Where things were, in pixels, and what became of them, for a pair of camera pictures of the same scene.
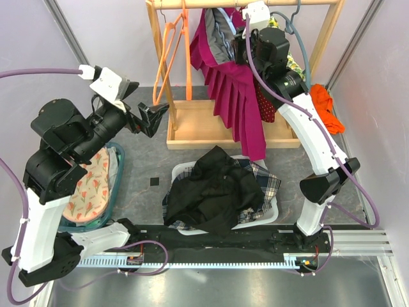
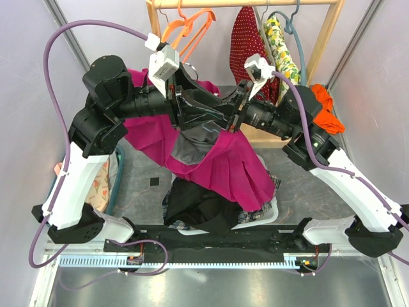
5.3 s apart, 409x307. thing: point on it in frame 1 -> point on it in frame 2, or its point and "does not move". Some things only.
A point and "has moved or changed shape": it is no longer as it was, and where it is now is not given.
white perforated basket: x=269 y=216 does not move
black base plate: x=162 y=239 does not move
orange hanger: x=169 y=25 has moved or changed shape
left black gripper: x=151 y=114 -> x=186 y=118
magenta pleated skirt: x=231 y=86 -> x=210 y=157
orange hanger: x=188 y=86 has moved or changed shape
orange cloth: x=323 y=104 does not move
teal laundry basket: x=115 y=160 does not move
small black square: x=154 y=181 does not move
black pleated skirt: x=215 y=196 does not move
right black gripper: x=238 y=41 -> x=239 y=117
